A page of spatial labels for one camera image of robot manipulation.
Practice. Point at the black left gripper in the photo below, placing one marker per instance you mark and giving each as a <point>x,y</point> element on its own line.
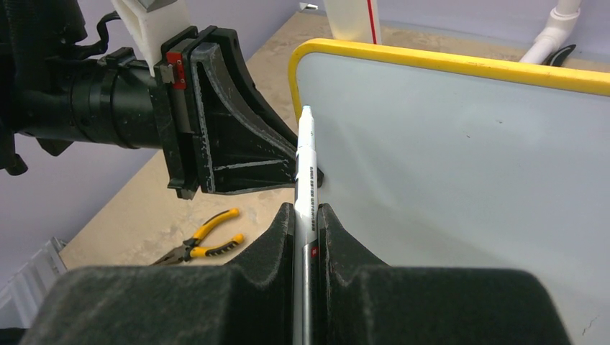
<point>217,132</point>

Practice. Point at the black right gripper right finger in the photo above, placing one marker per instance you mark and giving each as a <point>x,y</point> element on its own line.
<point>366,301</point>

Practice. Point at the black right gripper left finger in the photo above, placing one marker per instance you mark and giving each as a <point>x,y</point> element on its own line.
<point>245,301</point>

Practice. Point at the white green marker pen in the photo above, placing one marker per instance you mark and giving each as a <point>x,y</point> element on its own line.
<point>305,262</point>

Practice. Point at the yellow framed whiteboard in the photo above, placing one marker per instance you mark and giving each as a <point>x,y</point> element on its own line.
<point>435,159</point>

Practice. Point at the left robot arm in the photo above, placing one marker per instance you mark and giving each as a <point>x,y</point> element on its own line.
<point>152,80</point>

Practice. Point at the thick white vertical pipe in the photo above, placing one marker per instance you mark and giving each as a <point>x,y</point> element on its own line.
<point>354,20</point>

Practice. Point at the white pipe with fittings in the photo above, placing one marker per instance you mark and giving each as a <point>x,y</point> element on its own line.
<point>559,26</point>

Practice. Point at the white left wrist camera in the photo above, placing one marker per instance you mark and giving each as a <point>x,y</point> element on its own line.
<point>152,23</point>

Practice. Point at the aluminium frame rail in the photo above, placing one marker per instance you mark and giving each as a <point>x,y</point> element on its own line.
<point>25,292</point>

